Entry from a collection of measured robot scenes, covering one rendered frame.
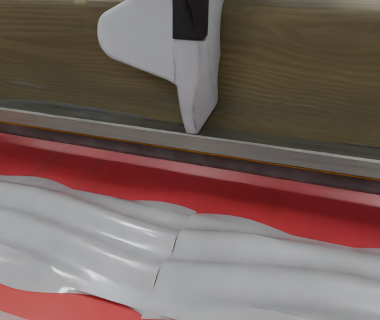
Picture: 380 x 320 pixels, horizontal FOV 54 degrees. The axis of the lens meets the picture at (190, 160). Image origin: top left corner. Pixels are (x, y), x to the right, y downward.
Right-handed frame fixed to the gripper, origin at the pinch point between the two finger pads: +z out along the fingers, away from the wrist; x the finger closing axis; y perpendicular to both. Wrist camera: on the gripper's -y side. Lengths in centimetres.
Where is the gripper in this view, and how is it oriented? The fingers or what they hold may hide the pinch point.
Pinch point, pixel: (219, 95)
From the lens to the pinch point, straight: 21.6
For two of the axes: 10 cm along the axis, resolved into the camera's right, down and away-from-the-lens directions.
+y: -9.5, -1.5, 2.9
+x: -3.2, 4.8, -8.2
